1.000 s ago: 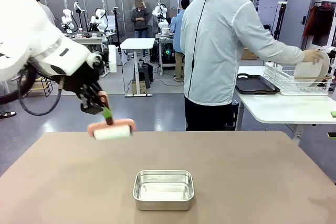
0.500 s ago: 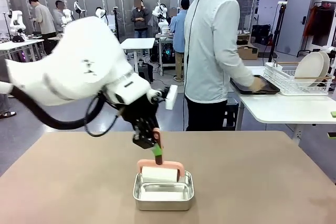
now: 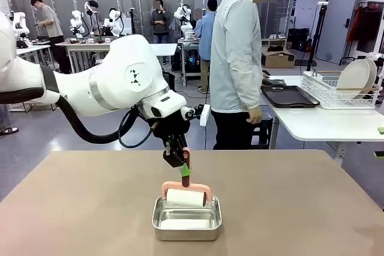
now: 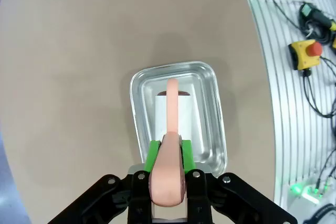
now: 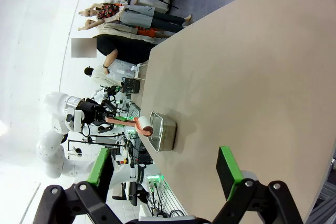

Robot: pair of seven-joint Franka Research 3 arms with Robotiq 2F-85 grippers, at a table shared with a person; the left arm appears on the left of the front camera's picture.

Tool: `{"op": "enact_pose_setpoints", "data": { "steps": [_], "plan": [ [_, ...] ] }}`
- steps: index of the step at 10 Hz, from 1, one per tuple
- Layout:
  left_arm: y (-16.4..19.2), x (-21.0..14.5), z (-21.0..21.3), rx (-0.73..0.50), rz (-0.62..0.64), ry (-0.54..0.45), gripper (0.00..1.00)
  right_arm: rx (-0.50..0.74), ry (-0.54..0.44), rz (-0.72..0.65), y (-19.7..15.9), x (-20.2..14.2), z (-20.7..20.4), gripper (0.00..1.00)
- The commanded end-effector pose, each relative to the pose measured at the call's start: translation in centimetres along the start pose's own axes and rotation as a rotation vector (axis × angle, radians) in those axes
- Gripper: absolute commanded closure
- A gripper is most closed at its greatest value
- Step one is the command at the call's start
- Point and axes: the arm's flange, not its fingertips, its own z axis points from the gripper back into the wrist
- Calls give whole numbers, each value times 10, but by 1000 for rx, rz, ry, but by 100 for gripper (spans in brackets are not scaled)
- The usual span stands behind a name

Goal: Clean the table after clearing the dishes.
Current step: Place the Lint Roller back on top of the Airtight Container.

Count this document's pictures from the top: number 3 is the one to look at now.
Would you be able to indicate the bystander in blue shirt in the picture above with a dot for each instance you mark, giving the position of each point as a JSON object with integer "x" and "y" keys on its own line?
{"x": 205, "y": 40}

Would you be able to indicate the clear plastic cutlery holder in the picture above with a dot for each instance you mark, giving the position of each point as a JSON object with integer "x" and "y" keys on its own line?
{"x": 309, "y": 83}

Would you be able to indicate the person in grey shirt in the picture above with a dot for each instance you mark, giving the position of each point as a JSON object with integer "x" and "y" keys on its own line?
{"x": 49, "y": 22}

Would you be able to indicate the dark blue plastic stool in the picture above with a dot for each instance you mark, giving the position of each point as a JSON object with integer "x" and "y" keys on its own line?
{"x": 264, "y": 133}

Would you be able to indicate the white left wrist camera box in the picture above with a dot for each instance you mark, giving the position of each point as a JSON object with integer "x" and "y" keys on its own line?
{"x": 205, "y": 115}

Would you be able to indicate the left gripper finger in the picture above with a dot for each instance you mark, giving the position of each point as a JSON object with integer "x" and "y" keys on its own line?
{"x": 174, "y": 155}
{"x": 189, "y": 171}

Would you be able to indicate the person's right forearm white sleeve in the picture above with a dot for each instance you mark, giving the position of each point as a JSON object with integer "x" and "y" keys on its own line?
{"x": 250, "y": 94}

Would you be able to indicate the person's left hand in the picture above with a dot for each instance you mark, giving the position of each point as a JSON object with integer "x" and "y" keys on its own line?
{"x": 266, "y": 74}

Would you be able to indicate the white workshop desk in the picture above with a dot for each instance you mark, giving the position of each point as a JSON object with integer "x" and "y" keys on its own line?
{"x": 36, "y": 48}
{"x": 163, "y": 49}
{"x": 84, "y": 43}

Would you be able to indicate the folded dark grey cloth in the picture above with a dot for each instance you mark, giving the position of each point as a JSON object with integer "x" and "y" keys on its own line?
{"x": 277, "y": 82}

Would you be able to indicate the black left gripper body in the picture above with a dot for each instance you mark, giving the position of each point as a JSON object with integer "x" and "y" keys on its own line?
{"x": 172, "y": 130}

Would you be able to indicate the pink lint roller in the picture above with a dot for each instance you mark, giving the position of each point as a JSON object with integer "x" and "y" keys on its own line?
{"x": 186, "y": 197}

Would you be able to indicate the person in white jacket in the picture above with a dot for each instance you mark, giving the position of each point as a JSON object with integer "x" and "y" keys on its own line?
{"x": 234, "y": 58}

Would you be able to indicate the hanging red garment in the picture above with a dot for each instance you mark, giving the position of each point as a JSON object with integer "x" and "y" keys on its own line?
{"x": 354, "y": 25}

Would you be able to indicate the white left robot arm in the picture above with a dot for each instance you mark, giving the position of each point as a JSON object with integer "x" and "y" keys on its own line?
{"x": 129, "y": 73}

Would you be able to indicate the black equipment cases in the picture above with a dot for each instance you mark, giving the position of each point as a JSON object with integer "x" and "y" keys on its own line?
{"x": 298, "y": 38}

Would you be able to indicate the bystander in dark jacket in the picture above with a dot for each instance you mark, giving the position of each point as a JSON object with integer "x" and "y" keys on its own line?
{"x": 160, "y": 25}

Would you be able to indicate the rectangular stainless steel tray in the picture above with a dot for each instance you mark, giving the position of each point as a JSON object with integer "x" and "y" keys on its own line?
{"x": 186, "y": 233}

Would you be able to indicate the grey door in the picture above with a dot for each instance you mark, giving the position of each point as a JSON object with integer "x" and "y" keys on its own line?
{"x": 339, "y": 28}

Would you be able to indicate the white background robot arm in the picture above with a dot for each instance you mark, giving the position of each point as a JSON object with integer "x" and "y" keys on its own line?
{"x": 76, "y": 22}
{"x": 181, "y": 13}
{"x": 19, "y": 19}
{"x": 115, "y": 16}

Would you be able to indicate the hanging black garment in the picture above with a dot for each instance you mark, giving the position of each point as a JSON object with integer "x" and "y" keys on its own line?
{"x": 370, "y": 28}

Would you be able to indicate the bystander leg with sandal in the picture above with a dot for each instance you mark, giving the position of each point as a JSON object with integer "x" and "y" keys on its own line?
{"x": 3, "y": 118}

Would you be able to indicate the open cardboard box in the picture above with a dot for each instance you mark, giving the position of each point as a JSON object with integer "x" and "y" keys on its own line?
{"x": 279, "y": 61}

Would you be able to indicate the person's right hand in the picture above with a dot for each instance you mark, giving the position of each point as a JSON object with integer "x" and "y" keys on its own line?
{"x": 255, "y": 115}

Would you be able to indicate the computer tower with lights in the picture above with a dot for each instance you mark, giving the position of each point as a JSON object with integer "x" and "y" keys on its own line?
{"x": 192, "y": 58}

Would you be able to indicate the black tripod pole stand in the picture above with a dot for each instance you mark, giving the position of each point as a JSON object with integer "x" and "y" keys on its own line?
{"x": 316, "y": 37}

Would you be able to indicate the white side table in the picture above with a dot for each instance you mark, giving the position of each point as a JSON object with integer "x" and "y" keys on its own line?
{"x": 330, "y": 124}

